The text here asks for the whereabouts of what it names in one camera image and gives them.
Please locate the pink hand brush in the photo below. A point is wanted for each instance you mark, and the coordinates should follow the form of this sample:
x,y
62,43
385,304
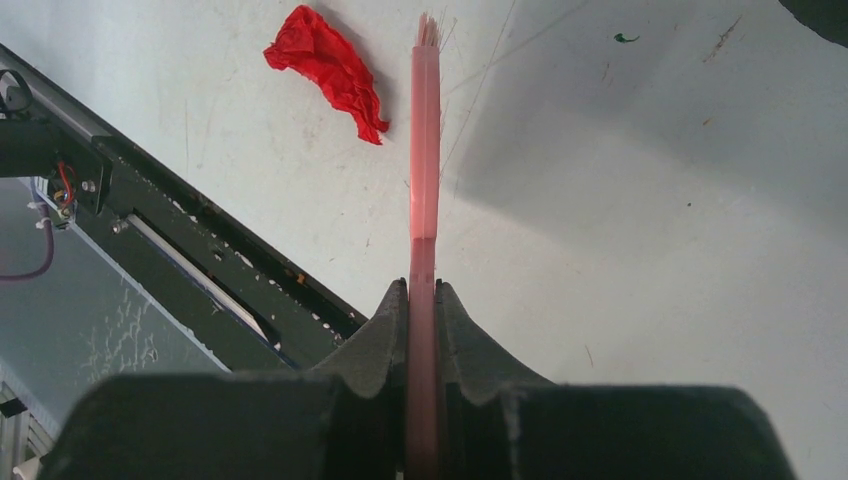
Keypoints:
x,y
422,424

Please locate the red paper scrap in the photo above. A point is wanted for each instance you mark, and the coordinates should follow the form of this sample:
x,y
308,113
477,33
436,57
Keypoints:
x,y
308,45

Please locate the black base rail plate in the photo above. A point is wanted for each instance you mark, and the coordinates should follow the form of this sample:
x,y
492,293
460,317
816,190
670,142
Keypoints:
x,y
250,306

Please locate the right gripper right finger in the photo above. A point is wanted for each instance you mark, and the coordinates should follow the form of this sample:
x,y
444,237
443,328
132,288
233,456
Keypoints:
x,y
475,369

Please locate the black plastic trash bin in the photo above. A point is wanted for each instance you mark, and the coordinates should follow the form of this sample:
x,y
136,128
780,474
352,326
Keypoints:
x,y
826,18

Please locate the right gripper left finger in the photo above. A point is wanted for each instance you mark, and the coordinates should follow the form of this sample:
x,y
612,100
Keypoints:
x,y
365,432

